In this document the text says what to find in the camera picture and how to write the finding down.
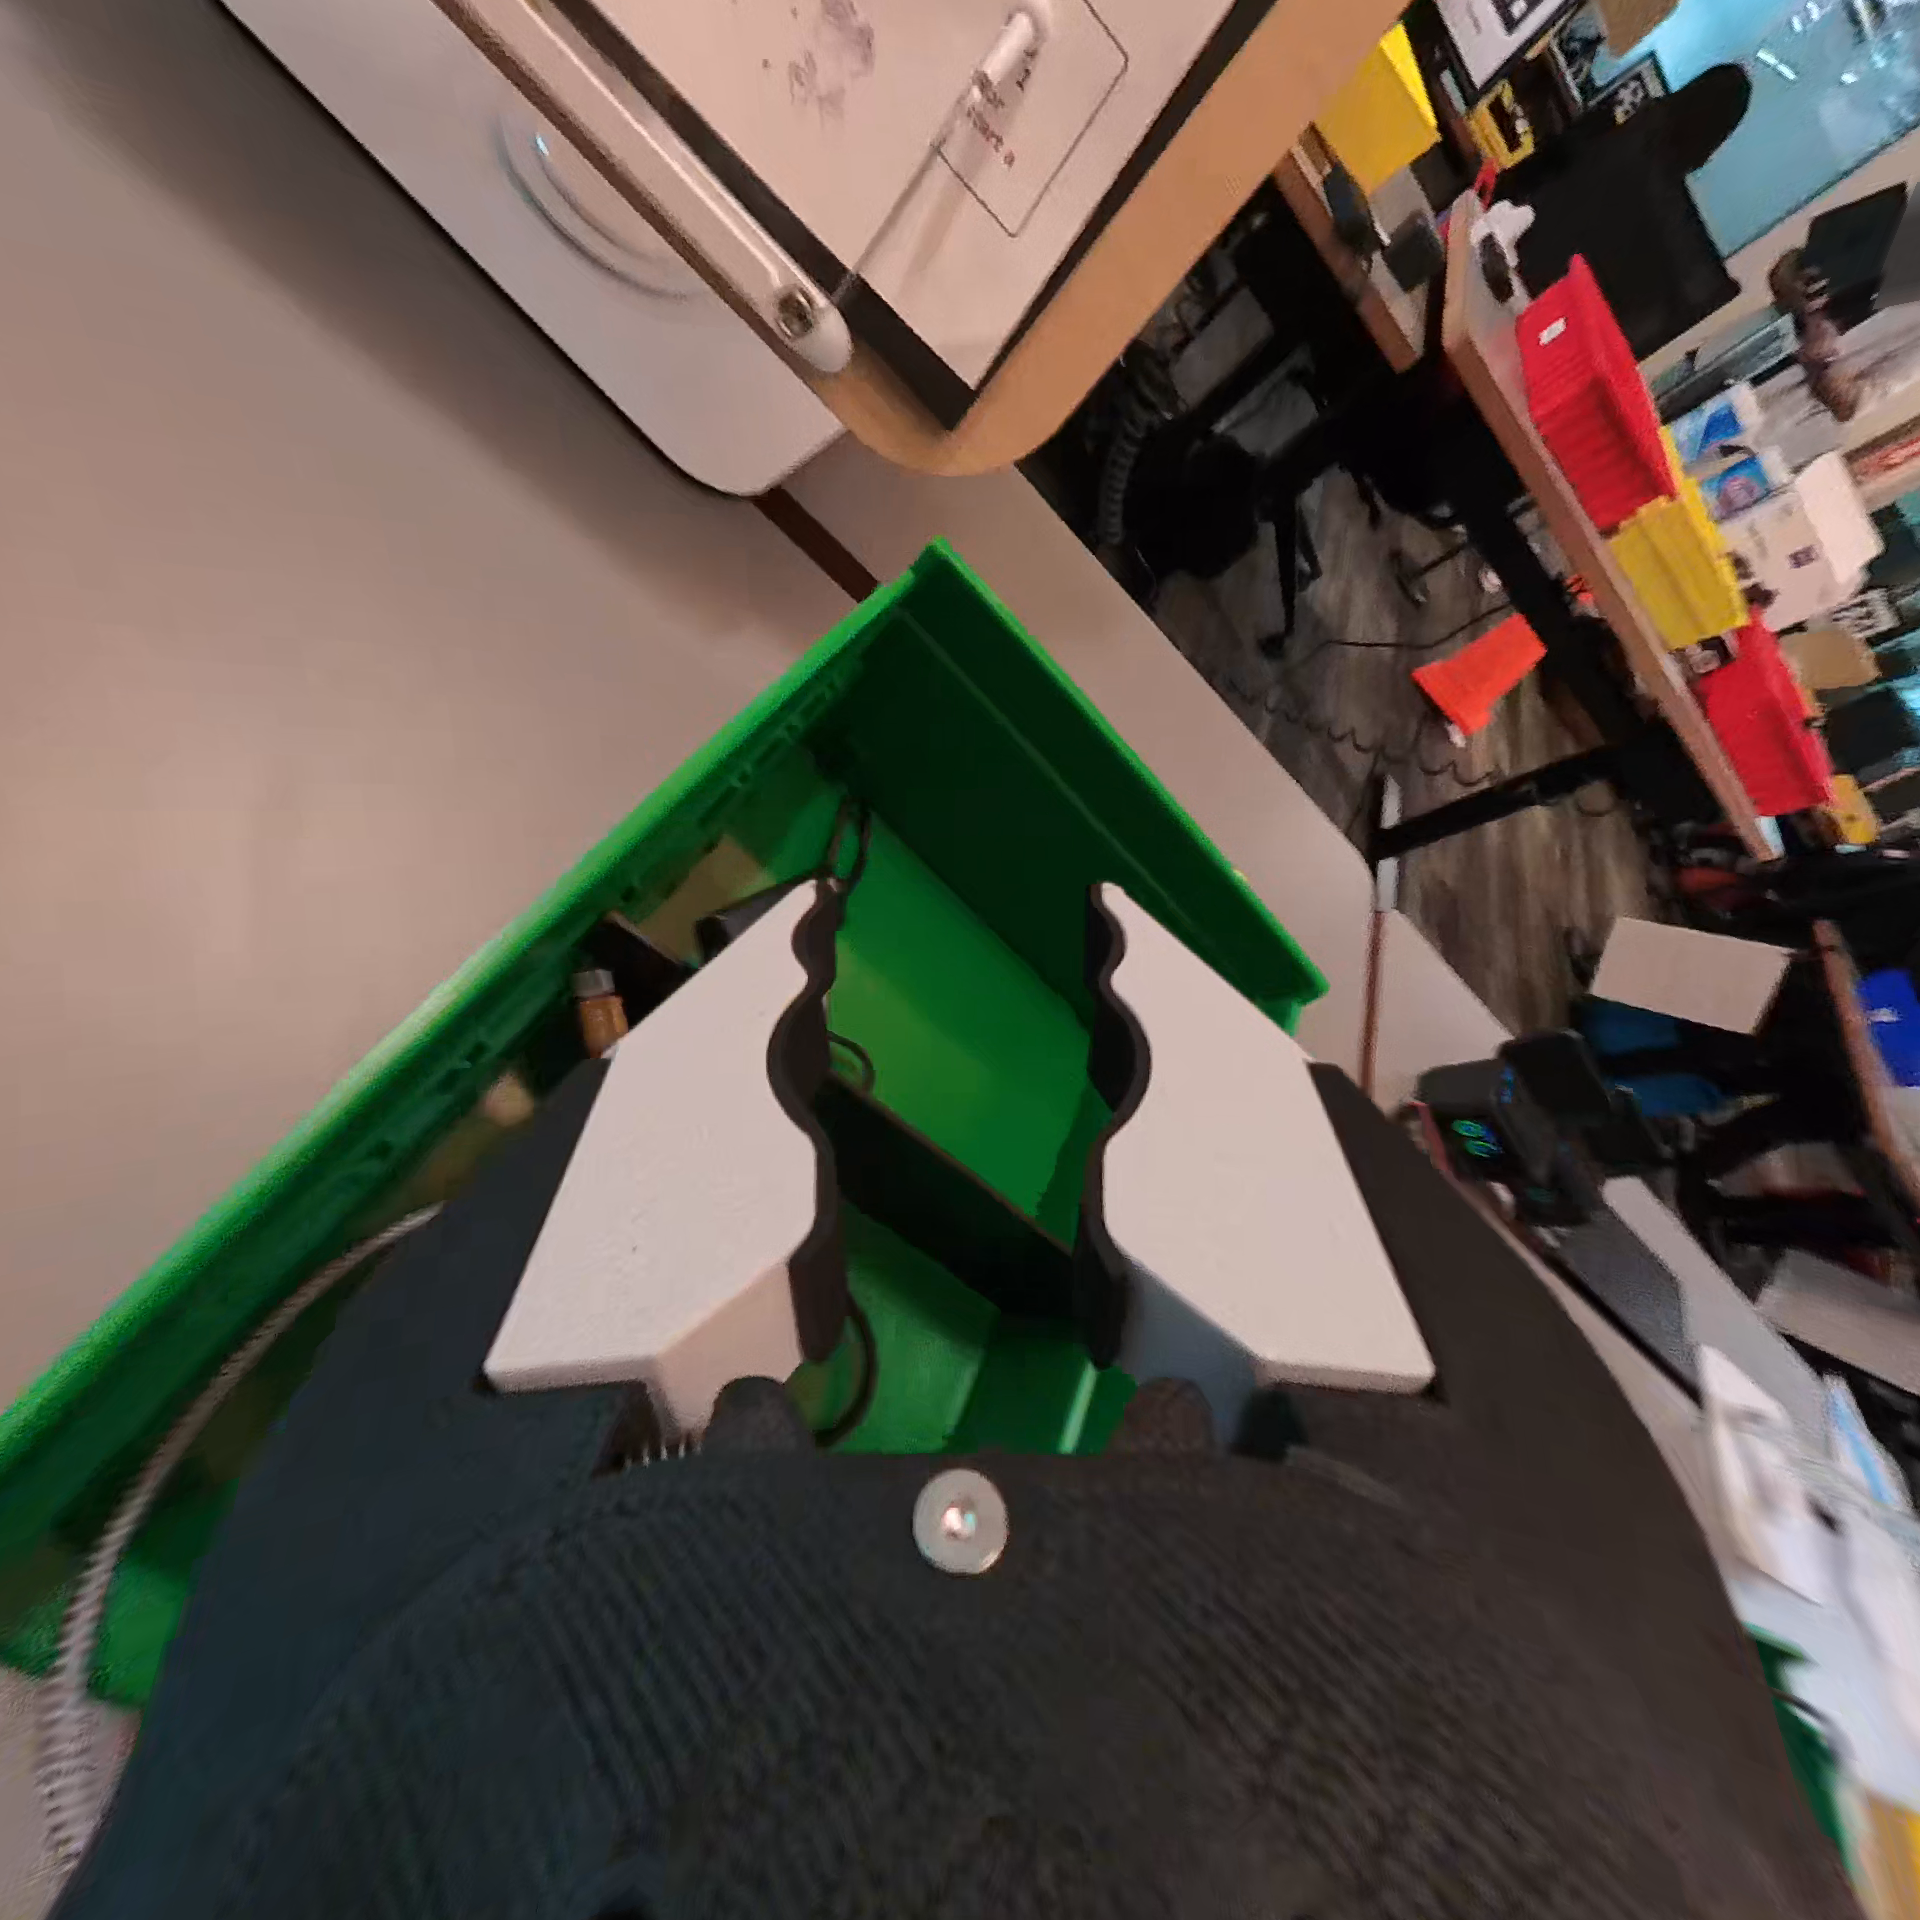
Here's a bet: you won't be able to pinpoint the long wooden table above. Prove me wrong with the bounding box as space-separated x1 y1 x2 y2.
1439 194 1788 863

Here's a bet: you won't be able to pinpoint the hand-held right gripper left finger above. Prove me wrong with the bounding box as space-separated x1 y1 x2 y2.
479 881 855 1440

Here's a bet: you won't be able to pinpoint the orange floor marker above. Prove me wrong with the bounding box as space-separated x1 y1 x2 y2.
1411 614 1547 736

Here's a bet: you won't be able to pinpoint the wooden document stand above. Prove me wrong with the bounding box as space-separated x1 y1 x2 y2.
221 0 1412 499

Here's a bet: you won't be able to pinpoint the white cardboard box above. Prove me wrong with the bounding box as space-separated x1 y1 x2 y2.
1590 914 1795 1038

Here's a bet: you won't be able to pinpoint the grey braided cable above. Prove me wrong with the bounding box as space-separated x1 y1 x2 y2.
37 1207 441 1863

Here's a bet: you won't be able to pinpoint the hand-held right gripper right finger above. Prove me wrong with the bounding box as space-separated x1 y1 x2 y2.
1074 881 1439 1426

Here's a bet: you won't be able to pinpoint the black flat pad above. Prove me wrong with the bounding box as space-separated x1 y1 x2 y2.
1546 1177 1709 1390

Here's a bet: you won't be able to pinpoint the short wooden table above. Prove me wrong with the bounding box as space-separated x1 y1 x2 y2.
1271 141 1431 375

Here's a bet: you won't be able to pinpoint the yellow plastic bin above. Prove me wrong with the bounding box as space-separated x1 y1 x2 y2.
1317 22 1444 159
1604 480 1749 649

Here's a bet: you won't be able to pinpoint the grey desk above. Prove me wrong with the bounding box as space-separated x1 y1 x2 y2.
0 0 1893 1920

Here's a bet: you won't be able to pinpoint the white paper sheets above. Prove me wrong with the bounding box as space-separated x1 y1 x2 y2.
1695 1350 1920 1800

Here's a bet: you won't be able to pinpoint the red plastic bin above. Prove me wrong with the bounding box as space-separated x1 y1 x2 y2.
1695 622 1841 818
1515 256 1682 530

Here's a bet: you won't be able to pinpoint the black office chair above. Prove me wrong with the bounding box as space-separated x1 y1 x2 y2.
1118 397 1329 663

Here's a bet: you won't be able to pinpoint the green plastic bin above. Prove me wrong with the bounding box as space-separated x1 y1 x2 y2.
0 538 1333 1712
1747 1633 1854 1823

